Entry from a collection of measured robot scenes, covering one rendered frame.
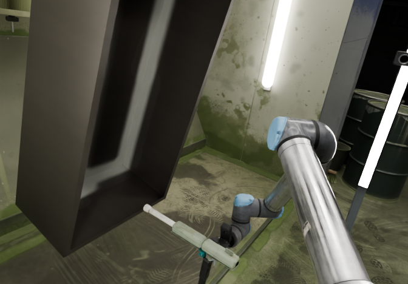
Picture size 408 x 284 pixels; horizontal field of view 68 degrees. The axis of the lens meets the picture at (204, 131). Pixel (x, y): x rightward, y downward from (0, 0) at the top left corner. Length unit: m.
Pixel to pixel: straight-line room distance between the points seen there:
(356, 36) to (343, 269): 2.21
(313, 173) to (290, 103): 2.04
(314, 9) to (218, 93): 1.19
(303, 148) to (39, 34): 0.89
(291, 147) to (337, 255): 0.34
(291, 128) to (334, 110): 1.82
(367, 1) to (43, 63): 2.33
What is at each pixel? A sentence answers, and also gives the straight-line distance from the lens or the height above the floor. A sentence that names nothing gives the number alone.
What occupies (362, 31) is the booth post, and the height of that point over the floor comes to 1.49.
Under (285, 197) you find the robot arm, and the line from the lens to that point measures 1.39.
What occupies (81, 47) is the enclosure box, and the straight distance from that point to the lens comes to 0.96.
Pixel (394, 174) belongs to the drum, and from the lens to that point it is 3.43.
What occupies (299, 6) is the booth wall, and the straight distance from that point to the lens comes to 2.90.
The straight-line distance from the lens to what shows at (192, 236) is 1.31.
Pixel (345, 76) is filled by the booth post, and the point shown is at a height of 1.13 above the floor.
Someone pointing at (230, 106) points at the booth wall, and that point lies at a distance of 3.17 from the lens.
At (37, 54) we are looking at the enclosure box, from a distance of 1.15.
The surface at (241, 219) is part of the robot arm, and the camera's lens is 1.51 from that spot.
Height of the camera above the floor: 1.38
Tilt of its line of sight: 19 degrees down
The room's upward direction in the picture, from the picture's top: 9 degrees clockwise
